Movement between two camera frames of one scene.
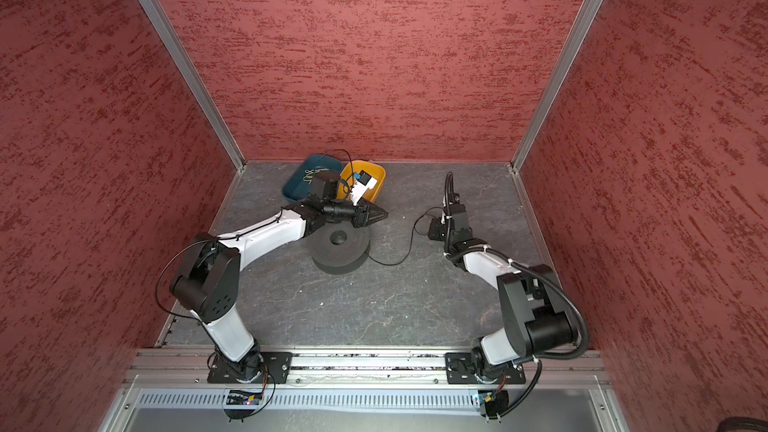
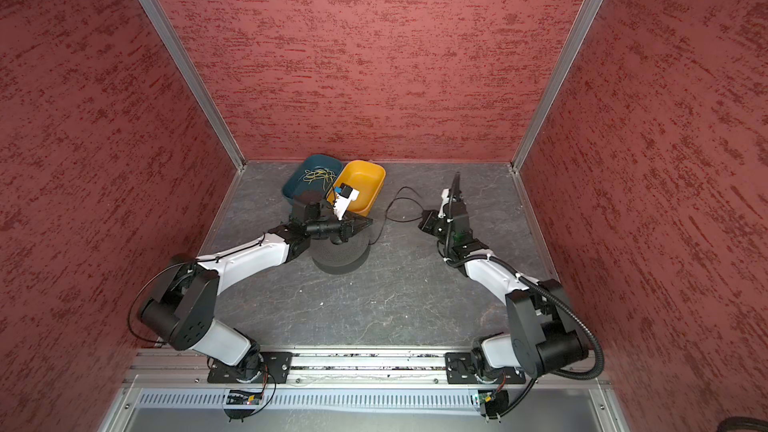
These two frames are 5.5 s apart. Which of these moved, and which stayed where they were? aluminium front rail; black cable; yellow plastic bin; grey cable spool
Moved: black cable
Stayed: grey cable spool; yellow plastic bin; aluminium front rail
